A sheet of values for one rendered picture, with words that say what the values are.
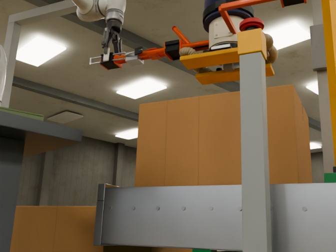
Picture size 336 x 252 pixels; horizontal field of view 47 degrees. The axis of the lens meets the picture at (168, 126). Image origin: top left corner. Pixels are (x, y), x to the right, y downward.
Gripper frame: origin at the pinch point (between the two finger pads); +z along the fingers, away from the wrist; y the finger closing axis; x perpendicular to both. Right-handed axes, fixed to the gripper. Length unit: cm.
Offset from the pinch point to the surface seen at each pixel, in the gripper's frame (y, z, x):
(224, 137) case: -20, 49, -64
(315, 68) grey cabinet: 91, -20, -90
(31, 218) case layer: -18, 78, 22
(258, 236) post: -52, 82, -81
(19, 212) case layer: -18, 76, 29
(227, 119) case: -20, 43, -65
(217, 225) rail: -34, 80, -66
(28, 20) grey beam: 185, -182, 262
